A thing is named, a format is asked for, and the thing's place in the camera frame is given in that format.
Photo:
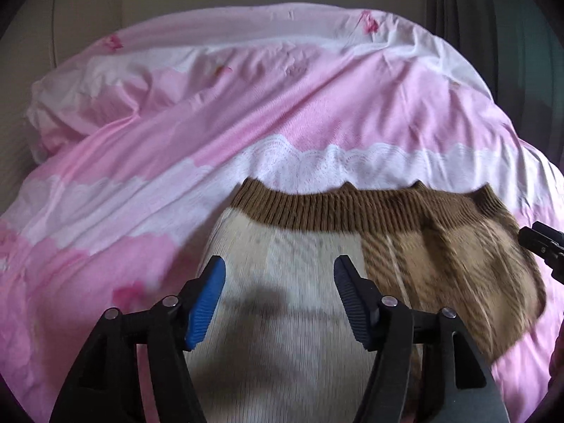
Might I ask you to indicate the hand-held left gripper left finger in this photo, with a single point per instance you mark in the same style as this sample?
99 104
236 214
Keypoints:
206 304

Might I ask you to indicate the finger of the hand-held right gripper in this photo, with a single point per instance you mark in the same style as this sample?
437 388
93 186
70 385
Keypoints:
544 240

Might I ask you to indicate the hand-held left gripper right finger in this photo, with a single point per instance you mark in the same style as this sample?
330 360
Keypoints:
352 299

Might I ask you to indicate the brown plaid knit sweater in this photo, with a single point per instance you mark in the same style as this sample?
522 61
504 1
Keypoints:
299 273

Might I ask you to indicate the pink floral duvet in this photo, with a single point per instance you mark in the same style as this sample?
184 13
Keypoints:
220 119

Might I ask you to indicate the grey-green curtain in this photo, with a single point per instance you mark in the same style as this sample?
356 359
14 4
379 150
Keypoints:
506 31

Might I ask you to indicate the white wardrobe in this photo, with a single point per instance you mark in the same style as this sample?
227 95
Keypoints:
88 9

